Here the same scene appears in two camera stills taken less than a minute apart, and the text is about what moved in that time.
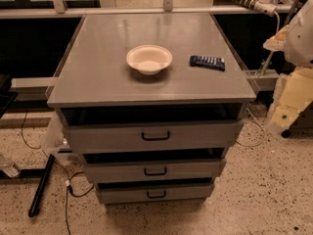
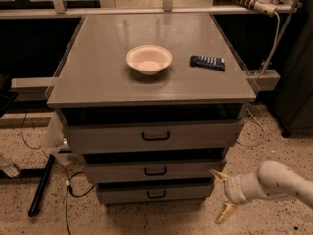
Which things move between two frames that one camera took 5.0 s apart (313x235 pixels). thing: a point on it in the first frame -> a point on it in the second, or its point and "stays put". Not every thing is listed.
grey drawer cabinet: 154,102 stays put
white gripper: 299,43 -> 233,189
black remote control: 213,63 stays put
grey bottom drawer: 154,193 stays put
